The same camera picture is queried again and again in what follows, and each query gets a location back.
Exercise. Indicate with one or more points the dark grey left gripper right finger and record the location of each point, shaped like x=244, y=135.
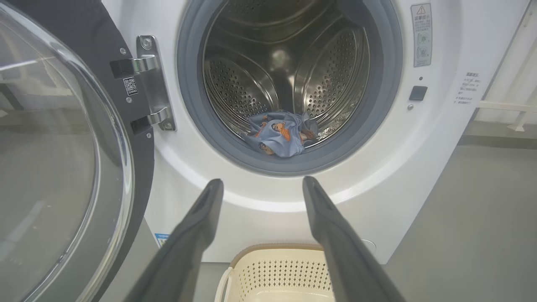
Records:
x=348, y=264

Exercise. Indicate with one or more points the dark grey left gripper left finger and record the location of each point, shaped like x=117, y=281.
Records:
x=180, y=260

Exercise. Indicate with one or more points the blue cartoon print garment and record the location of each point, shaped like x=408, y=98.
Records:
x=277, y=134

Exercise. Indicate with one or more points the black-rimmed glass washer door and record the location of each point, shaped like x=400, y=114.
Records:
x=50, y=167

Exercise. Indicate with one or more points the cream perforated laundry basket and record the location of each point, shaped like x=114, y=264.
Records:
x=277, y=272

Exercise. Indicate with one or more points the white front-load washing machine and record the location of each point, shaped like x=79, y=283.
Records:
x=440, y=147

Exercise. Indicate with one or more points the grey rubber door gasket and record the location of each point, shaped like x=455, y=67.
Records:
x=188, y=84

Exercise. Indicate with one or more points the steel door hinge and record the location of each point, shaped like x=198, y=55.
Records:
x=155, y=84

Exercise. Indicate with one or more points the black square door latch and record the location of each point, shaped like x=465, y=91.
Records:
x=418, y=93

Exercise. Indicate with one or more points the blue energy label sticker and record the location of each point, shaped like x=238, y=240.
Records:
x=161, y=240

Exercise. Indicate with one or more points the white round filter cover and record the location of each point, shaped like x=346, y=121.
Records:
x=369, y=245

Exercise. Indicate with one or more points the white QR code sticker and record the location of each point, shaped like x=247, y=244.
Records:
x=131, y=86

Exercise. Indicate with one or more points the steel perforated washer drum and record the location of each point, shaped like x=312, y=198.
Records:
x=251, y=84

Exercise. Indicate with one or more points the white metal rack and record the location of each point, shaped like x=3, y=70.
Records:
x=503, y=106

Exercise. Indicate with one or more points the grey warning sticker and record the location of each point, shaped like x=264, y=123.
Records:
x=421, y=35

